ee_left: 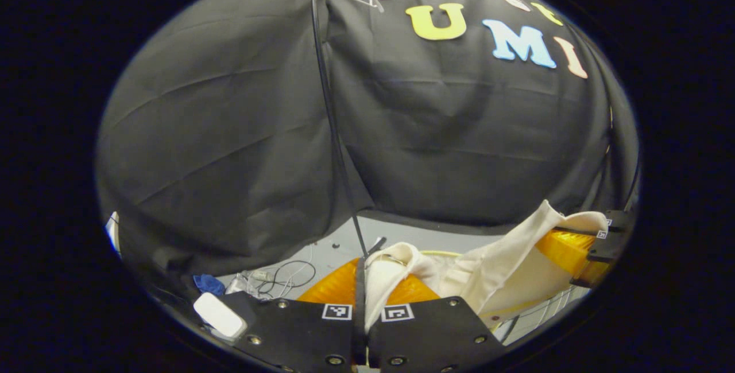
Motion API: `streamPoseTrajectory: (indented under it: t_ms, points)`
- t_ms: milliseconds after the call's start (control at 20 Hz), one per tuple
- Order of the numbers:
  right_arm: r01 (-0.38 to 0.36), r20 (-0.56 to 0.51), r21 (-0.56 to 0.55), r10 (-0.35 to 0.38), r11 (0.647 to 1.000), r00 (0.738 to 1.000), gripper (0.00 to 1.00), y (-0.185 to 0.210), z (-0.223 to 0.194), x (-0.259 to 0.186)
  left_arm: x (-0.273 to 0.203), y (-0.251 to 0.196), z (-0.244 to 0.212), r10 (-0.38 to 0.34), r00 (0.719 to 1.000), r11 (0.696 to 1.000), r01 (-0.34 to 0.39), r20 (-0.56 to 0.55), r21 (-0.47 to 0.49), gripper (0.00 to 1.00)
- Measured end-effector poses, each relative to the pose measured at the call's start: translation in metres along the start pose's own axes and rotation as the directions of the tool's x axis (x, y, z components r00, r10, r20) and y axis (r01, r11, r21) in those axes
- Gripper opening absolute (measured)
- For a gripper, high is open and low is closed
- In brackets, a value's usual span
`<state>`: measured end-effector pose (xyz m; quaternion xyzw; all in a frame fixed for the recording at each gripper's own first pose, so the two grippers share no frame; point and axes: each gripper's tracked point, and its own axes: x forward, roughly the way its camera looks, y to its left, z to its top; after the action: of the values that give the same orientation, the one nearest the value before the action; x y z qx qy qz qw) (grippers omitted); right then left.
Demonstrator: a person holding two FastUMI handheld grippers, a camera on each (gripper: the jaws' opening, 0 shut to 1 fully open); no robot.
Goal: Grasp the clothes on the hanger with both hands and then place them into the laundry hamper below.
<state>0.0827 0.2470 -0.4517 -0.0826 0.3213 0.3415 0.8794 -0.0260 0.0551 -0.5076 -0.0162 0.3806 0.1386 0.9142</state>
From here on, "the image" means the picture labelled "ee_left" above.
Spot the white flat device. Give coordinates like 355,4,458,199
193,292,249,340

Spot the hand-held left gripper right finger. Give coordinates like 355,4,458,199
367,274,506,373

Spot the cream shirt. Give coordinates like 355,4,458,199
365,200,609,331

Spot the black floor cable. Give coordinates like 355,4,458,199
254,259,317,300

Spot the blue cloth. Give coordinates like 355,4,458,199
193,274,226,297

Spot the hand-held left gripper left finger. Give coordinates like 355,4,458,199
233,257,369,372

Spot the black clothes rack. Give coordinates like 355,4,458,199
299,0,388,260

